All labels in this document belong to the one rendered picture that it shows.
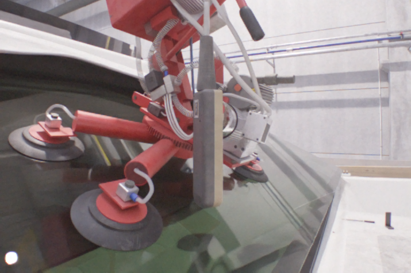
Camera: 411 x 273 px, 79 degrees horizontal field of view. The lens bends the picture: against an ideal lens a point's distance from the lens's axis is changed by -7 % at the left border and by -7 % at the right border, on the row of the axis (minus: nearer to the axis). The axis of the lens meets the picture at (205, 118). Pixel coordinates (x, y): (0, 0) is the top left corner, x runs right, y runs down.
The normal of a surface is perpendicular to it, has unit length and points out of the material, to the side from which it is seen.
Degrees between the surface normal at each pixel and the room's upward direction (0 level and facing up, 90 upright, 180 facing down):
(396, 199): 90
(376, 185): 90
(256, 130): 82
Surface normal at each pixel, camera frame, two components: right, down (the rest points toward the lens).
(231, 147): -0.43, -0.17
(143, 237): 0.62, -0.68
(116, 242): 0.42, -0.64
